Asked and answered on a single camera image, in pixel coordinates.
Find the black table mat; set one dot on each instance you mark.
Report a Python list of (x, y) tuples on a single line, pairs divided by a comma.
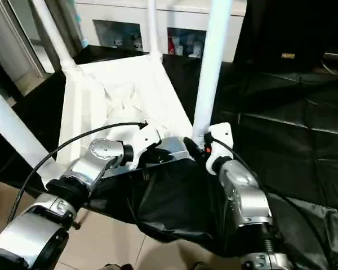
[(293, 129)]

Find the red bottle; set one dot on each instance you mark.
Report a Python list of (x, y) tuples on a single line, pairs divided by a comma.
[(170, 45)]

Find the black cabinet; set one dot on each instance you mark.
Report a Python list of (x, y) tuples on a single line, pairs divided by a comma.
[(298, 28)]

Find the white display cabinet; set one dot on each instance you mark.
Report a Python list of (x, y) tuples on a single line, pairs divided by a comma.
[(124, 17)]

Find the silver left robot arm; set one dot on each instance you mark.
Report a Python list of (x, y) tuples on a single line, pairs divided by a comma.
[(96, 160)]

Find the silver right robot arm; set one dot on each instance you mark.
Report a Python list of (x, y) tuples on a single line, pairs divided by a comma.
[(242, 191)]

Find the black left robot foot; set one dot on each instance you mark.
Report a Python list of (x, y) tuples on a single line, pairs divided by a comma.
[(118, 266)]

